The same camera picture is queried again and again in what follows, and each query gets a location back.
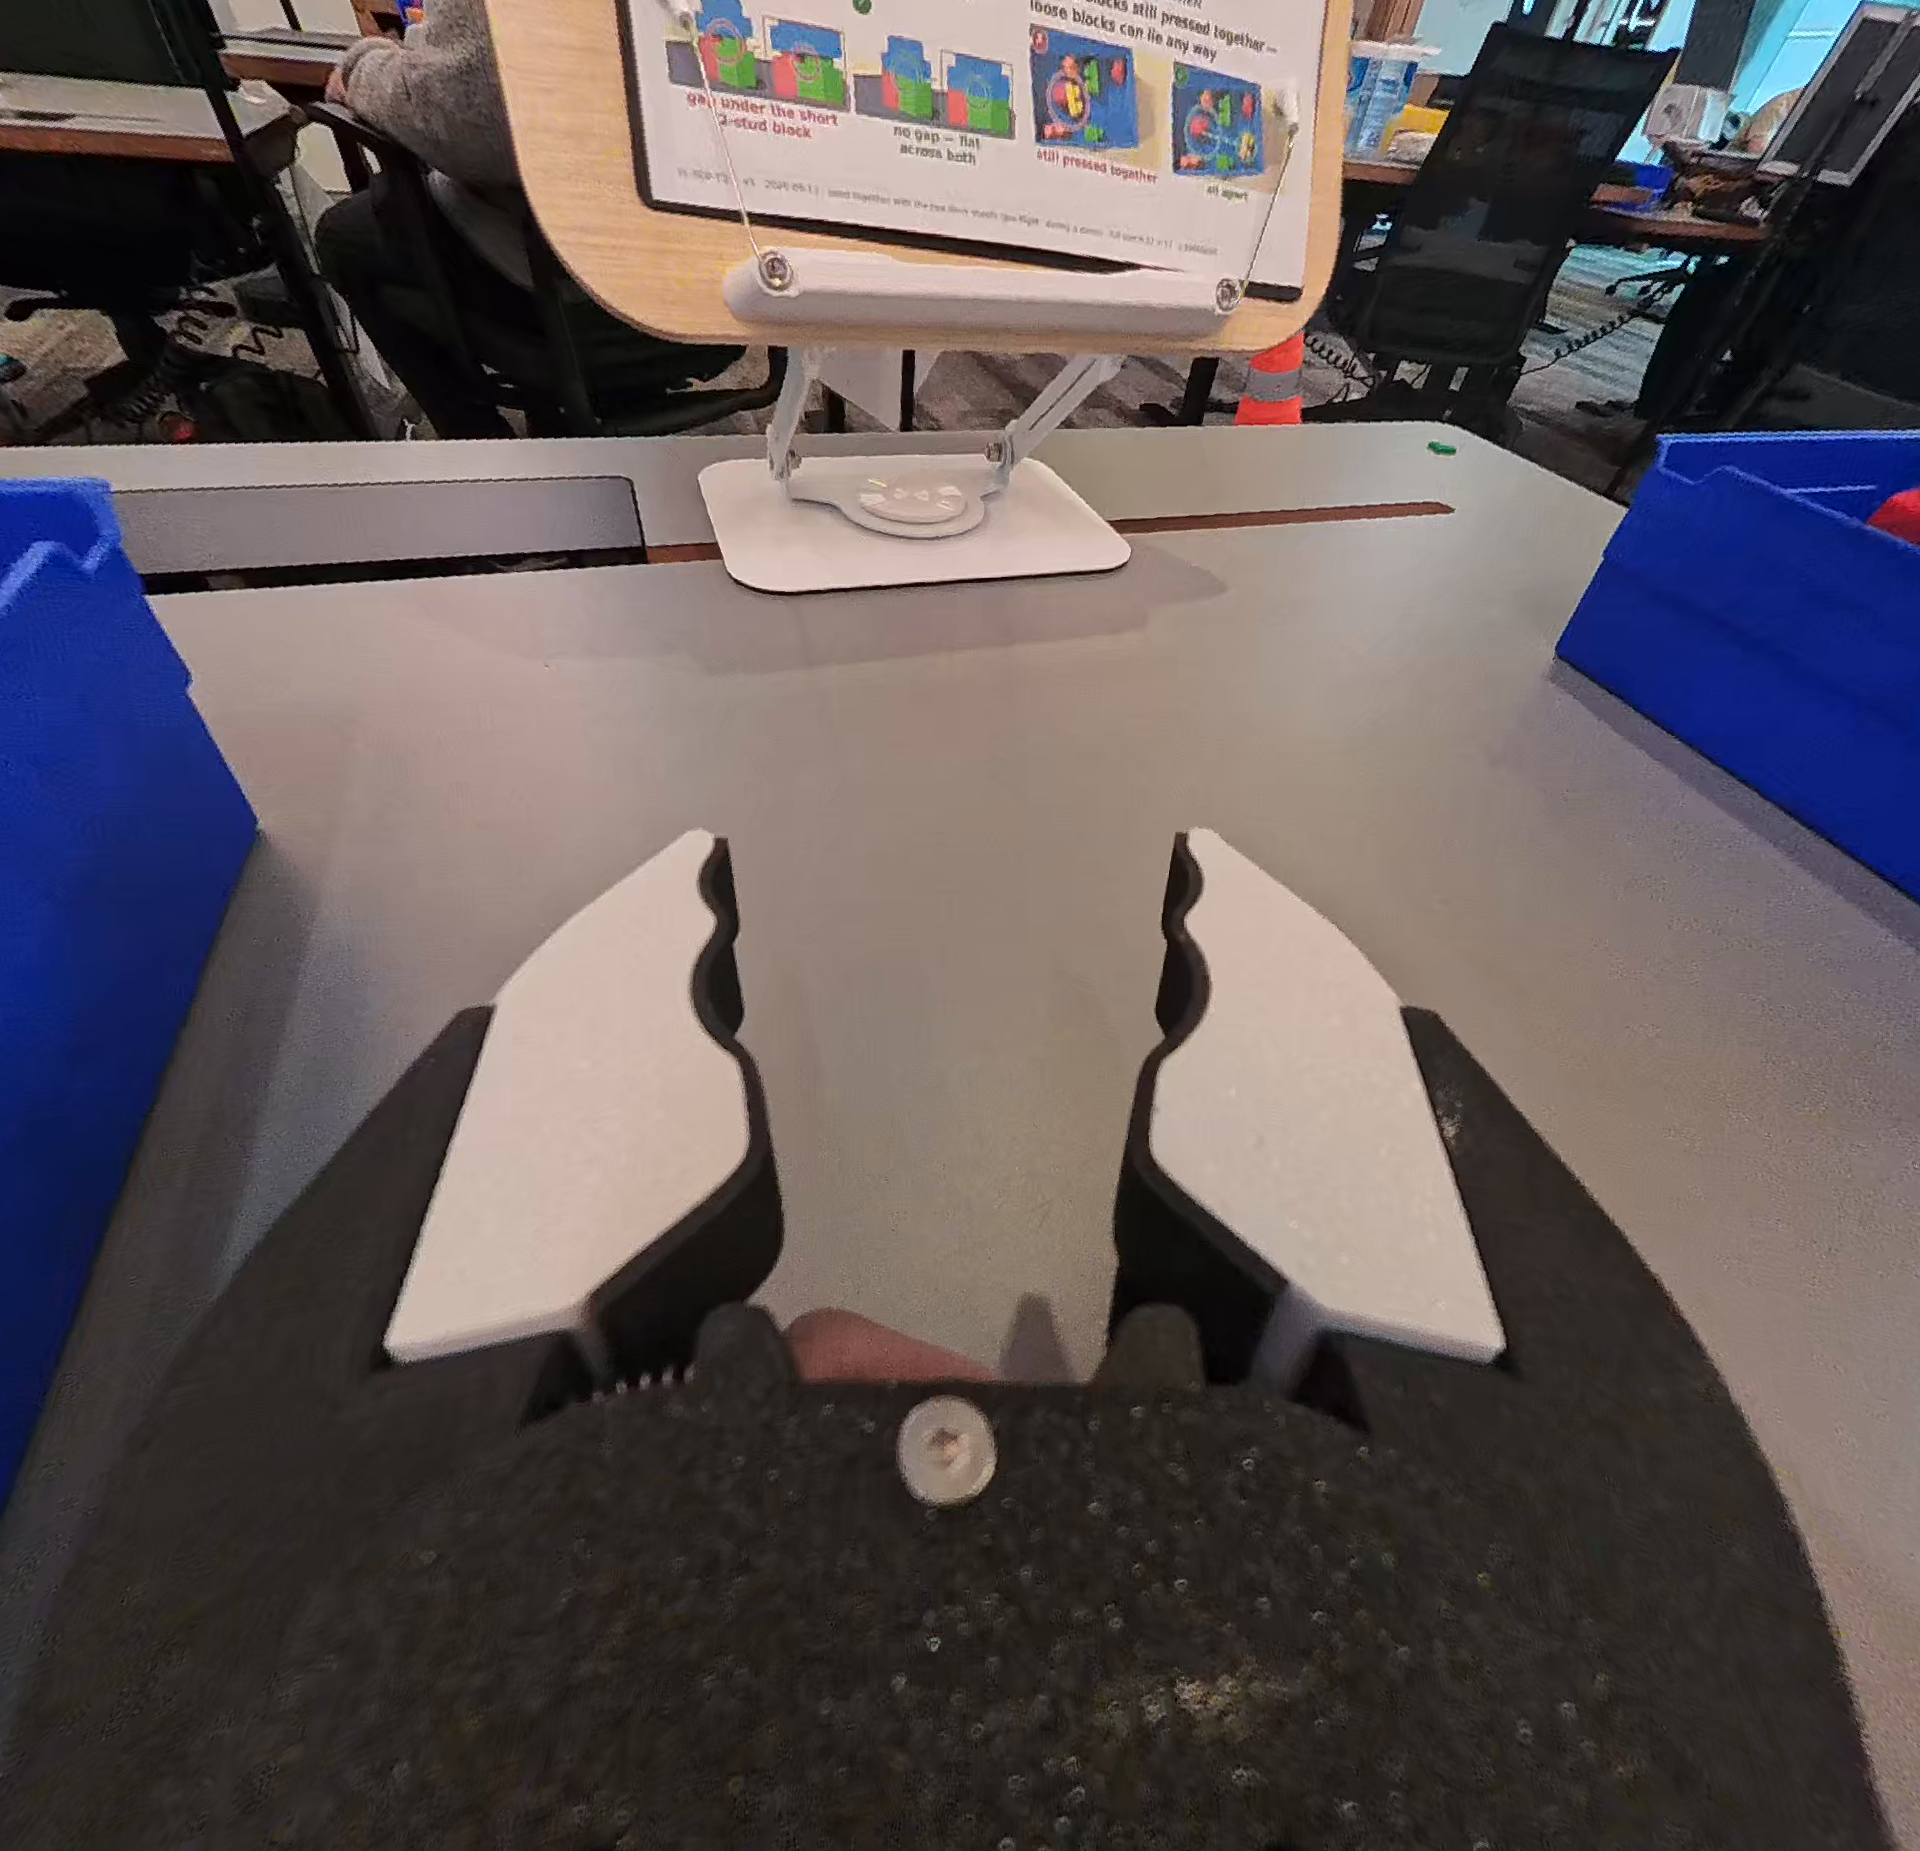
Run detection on white sheet holder ledge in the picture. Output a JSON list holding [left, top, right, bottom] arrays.
[[721, 243, 1246, 342]]

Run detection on black office chair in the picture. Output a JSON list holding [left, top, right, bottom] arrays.
[[1352, 21, 1687, 427]]

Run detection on blue plastic bin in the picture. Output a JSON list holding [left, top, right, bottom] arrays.
[[0, 474, 260, 1509], [1557, 430, 1920, 904]]

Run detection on clear water bottles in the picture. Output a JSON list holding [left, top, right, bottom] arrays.
[[1340, 42, 1432, 162]]

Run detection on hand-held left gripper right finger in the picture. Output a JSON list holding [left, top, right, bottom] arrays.
[[1110, 827, 1507, 1399]]

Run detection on flat table hatch cover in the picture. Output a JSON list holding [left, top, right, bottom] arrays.
[[113, 474, 649, 582]]

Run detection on orange traffic cone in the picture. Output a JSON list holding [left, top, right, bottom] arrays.
[[1233, 327, 1312, 430]]

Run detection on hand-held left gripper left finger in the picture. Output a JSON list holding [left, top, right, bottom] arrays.
[[388, 828, 789, 1383]]

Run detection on printed instruction sheet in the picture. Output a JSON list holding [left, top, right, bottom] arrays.
[[608, 0, 1343, 293]]

